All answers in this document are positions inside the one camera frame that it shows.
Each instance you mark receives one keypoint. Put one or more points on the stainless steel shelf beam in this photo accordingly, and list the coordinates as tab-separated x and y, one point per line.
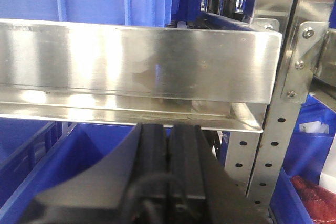
217	79

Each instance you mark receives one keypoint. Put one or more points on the blue bin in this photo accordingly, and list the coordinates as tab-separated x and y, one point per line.
82	147
306	154

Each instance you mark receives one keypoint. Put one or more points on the steel corner bracket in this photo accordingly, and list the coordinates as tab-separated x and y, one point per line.
308	42

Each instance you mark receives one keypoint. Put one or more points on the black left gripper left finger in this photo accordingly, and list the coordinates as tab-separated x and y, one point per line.
128	185

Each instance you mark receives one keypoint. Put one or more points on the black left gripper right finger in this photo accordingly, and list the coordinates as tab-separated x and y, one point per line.
211	195

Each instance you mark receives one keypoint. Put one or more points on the blue bin lower right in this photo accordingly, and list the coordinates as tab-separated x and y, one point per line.
306	154

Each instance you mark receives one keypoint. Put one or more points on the perforated steel shelf post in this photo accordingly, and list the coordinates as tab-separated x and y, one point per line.
284	16

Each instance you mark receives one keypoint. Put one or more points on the blue bin lower left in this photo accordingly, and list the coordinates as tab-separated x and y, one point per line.
82	147

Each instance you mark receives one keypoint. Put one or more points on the red packaged item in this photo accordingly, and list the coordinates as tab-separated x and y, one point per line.
319	202

